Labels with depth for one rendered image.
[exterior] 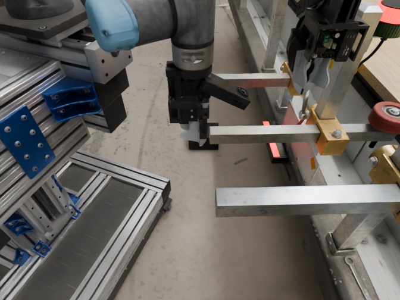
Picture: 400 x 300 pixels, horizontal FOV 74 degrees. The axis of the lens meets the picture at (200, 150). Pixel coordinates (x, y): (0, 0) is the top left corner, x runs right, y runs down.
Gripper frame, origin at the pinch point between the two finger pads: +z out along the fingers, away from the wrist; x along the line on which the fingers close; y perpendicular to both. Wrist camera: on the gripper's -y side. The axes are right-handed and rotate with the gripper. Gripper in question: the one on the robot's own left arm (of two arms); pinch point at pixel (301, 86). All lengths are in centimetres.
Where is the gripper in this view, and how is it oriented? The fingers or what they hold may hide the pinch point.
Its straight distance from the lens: 55.7
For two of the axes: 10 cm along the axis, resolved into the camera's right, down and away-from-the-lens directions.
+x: 10.0, -0.2, 0.2
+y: 0.3, 7.1, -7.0
